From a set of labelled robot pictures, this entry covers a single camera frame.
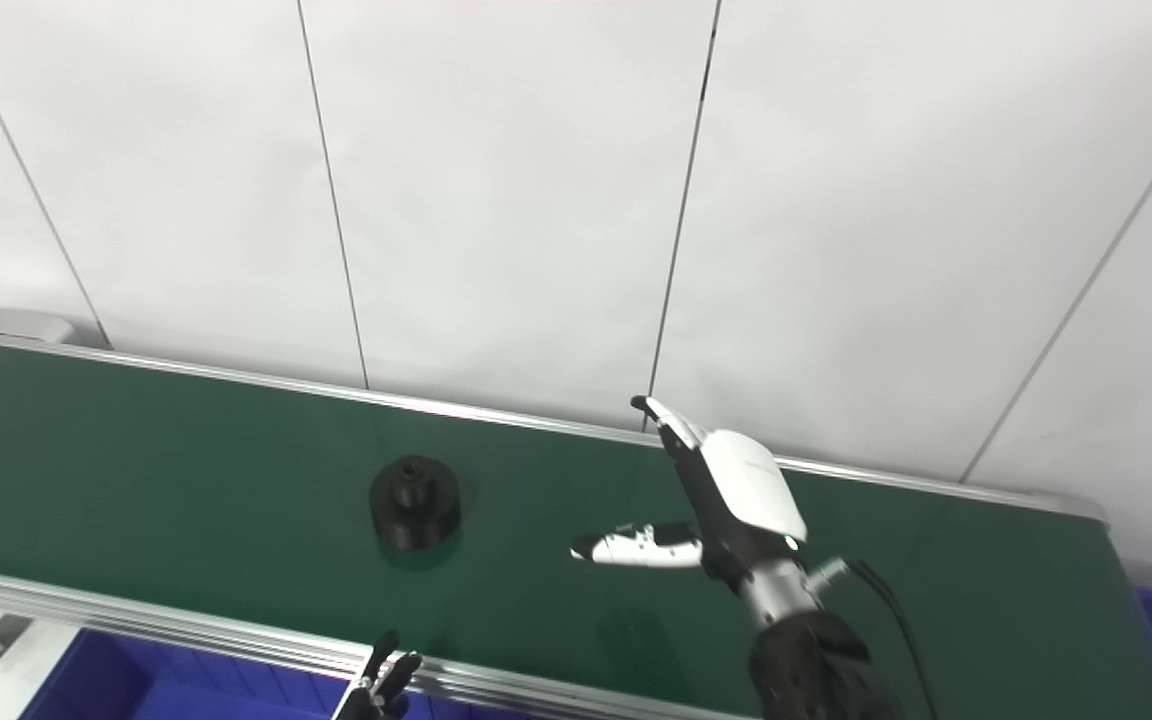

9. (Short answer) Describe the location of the green conveyor belt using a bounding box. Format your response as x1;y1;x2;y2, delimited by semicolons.
0;308;1109;720
0;338;1152;720

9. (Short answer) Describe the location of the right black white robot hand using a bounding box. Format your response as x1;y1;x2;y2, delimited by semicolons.
570;395;808;593

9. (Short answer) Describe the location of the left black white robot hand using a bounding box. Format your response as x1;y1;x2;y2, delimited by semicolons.
336;629;425;720

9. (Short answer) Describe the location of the black round flanged part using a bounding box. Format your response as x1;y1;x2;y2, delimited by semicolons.
368;454;464;552

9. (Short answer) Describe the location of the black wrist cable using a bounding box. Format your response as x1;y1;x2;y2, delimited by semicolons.
808;558;939;720

